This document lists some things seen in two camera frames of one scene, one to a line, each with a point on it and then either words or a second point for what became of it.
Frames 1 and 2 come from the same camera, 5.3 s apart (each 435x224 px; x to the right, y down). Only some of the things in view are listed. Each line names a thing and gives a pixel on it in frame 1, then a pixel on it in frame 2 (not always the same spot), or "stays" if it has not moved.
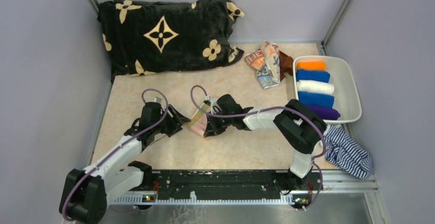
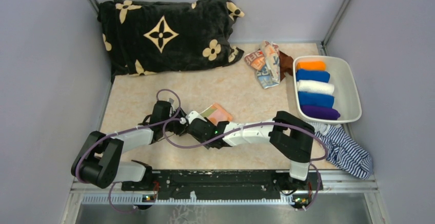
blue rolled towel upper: [320, 76] stays
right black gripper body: [218, 124] -> [202, 141]
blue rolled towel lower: [316, 99] stays
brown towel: [285, 64] stays
